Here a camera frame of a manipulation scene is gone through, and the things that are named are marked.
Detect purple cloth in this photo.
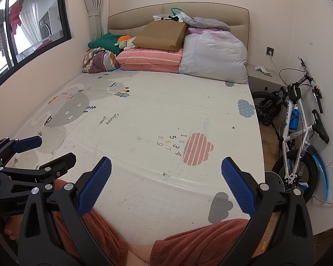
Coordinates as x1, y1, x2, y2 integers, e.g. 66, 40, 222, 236
188, 27, 220, 35

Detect green folded cloth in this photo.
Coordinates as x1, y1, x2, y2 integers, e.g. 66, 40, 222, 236
88, 33, 124, 54

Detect blue water bottle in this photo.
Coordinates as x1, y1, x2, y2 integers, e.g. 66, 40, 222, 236
289, 108, 299, 130

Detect grey nightstand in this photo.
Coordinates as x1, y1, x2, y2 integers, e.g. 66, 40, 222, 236
246, 63, 285, 89

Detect beige padded headboard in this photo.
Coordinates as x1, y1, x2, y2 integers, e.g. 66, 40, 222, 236
108, 3, 250, 70

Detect washing machine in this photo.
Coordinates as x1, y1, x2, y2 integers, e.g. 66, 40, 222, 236
39, 11, 53, 38

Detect white plastic bag green handle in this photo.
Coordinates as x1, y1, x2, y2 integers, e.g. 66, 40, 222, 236
153, 7, 193, 23

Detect white curtain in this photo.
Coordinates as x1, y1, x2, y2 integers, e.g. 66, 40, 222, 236
82, 0, 109, 50

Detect black framed window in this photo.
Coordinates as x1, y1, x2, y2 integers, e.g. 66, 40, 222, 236
0, 0, 73, 82

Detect red hanging garment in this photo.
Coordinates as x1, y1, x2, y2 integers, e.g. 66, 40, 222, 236
8, 4, 24, 28

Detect grey jacket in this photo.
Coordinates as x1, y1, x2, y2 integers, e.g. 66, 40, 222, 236
182, 17, 231, 31

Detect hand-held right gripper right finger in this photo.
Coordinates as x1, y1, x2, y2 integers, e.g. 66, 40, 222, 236
221, 157, 314, 266

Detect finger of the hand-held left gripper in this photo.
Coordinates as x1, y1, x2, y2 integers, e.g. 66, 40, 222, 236
3, 152, 77, 190
0, 135, 43, 168

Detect person's bare leg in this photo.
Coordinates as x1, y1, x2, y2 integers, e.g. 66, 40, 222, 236
128, 242, 156, 266

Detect pink striped quilt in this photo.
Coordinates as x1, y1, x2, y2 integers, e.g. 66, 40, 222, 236
116, 47, 184, 74

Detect green plush toy orange hat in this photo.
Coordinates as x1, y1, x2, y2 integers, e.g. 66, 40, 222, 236
114, 35, 132, 47

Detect white bicycle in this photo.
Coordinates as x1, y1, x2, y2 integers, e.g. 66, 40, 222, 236
251, 58, 330, 204

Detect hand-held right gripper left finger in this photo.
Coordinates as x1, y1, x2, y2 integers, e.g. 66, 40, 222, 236
18, 156, 113, 266

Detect white green packet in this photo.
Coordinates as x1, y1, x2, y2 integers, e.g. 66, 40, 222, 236
254, 66, 272, 76

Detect person's left hand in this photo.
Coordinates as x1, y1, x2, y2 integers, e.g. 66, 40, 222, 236
3, 215, 24, 240

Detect white cable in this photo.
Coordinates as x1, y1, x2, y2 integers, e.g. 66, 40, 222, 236
311, 195, 333, 205

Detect patterned striped quilt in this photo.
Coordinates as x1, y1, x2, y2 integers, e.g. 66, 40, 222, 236
82, 48, 121, 74

